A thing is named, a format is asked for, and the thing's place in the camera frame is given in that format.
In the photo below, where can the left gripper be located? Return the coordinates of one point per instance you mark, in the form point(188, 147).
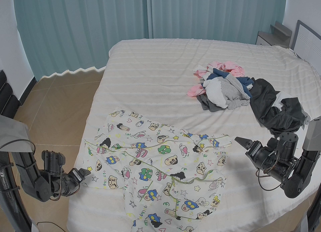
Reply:
point(70, 183)

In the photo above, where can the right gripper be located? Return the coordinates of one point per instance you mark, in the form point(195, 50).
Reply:
point(263, 159)

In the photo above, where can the white printed pyjama top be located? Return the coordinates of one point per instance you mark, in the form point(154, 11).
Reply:
point(163, 155)

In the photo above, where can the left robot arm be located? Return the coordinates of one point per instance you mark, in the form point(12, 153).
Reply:
point(27, 173)

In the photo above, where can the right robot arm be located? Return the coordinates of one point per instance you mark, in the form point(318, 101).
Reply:
point(301, 173)

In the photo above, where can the pile of clothes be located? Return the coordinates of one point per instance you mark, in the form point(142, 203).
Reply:
point(220, 90)

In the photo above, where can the black garment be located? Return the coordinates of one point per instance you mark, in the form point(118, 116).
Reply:
point(265, 100)

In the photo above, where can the black chest of drawers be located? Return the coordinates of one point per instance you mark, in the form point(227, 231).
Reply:
point(7, 93)

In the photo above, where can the grey bedside table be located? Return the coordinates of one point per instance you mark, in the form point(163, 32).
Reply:
point(272, 36)

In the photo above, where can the bed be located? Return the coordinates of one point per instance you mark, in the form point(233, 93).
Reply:
point(155, 88)

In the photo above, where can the blue-green curtain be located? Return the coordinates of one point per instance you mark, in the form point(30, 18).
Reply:
point(215, 7)
point(82, 20)

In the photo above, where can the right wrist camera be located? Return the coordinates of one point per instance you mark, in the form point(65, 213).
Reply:
point(272, 143)

